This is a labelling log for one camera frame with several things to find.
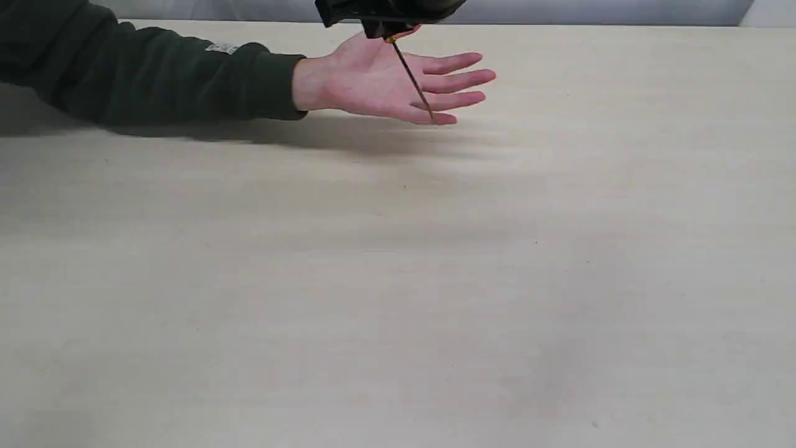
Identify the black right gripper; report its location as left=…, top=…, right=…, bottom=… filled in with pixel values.
left=315, top=1, right=465, bottom=40

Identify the black gold handled screwdriver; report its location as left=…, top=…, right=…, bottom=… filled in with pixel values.
left=383, top=35, right=435, bottom=122

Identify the dark green sleeved forearm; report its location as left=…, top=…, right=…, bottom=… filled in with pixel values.
left=1, top=1, right=306, bottom=125

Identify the bare open human hand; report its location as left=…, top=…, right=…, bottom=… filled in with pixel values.
left=291, top=33, right=496, bottom=126

